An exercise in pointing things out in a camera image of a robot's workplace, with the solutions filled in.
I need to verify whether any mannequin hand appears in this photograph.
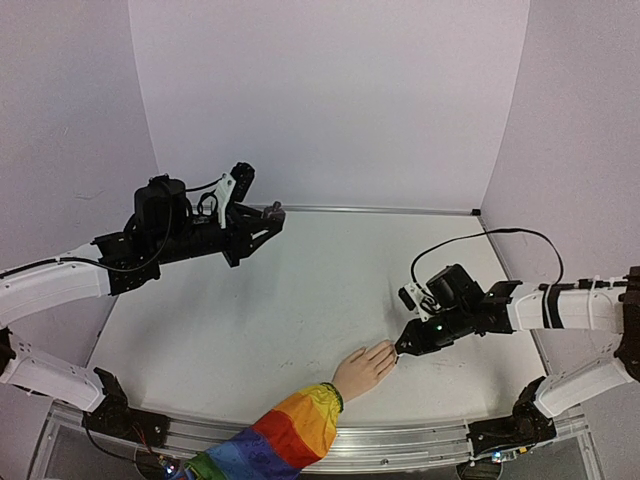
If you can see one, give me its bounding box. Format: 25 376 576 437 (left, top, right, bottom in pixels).
331 340 397 403

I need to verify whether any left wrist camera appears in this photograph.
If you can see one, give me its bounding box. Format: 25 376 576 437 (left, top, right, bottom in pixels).
214 162 255 229

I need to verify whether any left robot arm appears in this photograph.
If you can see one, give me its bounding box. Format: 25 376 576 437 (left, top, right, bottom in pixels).
1 202 285 447

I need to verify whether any black camera cable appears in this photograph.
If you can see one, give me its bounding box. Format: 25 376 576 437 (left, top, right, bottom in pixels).
0 177 226 274
410 228 566 296

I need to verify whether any aluminium front rail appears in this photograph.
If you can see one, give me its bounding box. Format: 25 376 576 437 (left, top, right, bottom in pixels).
47 394 586 474

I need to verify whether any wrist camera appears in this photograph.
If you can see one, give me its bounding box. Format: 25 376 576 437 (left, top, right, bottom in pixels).
214 162 255 229
398 283 433 322

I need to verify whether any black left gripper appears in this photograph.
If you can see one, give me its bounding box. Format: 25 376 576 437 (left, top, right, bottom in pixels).
155 206 284 267

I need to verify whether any rainbow sleeve forearm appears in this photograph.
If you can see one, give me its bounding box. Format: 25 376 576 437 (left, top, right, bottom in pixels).
175 382 344 479

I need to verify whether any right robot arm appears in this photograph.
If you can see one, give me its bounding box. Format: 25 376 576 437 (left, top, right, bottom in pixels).
395 264 639 463

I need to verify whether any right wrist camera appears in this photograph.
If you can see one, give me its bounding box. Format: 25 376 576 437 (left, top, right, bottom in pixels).
398 283 433 322

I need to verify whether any aluminium back edge strip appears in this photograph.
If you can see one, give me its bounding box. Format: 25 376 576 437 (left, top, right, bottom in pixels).
281 204 482 217

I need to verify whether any purple nail polish bottle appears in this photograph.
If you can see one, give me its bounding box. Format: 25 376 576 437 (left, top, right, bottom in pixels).
262 201 286 222

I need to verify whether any black right camera cable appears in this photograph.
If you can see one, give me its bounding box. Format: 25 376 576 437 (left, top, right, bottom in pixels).
410 228 566 296

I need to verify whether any black left camera cable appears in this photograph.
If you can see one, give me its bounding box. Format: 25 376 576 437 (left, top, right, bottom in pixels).
0 177 226 274

